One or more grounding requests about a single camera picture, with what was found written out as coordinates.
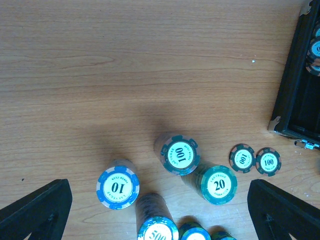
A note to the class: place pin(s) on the blue short stack right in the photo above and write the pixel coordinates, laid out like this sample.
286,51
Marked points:
222,235

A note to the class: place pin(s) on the purple chip stack lower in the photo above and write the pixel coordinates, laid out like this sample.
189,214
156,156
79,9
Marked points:
153,219

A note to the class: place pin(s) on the brown tall chip stack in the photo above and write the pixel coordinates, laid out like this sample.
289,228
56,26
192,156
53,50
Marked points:
179,154

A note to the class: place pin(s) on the brown short stack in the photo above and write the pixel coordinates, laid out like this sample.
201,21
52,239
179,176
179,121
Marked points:
313,52

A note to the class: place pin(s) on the green tall chip stack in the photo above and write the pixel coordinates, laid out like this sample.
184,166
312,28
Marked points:
217,184

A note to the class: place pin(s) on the blue short stack left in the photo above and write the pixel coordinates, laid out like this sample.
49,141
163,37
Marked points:
193,231

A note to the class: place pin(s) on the purple chip stack upper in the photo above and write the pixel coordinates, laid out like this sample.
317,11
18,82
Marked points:
118,186

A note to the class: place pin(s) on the black poker set case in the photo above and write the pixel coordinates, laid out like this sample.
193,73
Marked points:
296,113

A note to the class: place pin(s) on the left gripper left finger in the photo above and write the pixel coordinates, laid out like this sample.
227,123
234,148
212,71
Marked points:
40,215

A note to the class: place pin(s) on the blue short stack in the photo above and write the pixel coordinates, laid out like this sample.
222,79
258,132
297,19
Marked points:
222,235
193,231

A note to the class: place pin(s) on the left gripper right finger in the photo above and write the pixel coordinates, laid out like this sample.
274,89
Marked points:
278,215

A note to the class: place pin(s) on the purple chip stack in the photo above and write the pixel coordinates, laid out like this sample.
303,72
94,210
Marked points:
118,186
153,219

